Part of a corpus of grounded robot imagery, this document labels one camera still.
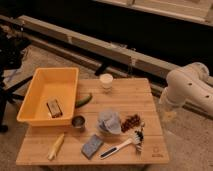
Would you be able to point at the black tripod stand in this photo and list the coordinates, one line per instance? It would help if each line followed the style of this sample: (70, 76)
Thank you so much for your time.
(10, 58)

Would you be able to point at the light blue towel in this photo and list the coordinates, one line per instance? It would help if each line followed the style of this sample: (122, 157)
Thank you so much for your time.
(109, 122)

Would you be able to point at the yellow plastic bin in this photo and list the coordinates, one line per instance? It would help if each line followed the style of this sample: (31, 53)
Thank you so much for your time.
(49, 84)

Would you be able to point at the green cucumber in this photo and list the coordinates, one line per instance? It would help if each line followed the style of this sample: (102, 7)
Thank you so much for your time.
(83, 101)

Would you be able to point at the white dish brush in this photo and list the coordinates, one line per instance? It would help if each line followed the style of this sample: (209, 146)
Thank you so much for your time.
(136, 139)

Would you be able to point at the brown block in bin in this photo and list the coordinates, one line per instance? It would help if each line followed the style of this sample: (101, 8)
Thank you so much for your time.
(54, 108)

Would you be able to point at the small metal cup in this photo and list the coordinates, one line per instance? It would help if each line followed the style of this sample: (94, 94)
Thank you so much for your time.
(78, 122)

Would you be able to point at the long wooden beam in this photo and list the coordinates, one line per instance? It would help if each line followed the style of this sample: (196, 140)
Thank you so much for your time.
(158, 47)

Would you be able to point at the white paper cup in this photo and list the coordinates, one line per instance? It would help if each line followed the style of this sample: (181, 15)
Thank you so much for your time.
(106, 81)

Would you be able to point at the bunch of dark grapes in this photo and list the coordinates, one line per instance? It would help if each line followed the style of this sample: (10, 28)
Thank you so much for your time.
(130, 122)

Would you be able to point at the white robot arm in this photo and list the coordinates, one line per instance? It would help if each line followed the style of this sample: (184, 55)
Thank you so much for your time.
(188, 82)

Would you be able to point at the blue grey sponge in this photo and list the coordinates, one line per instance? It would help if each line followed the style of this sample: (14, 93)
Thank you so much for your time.
(91, 146)

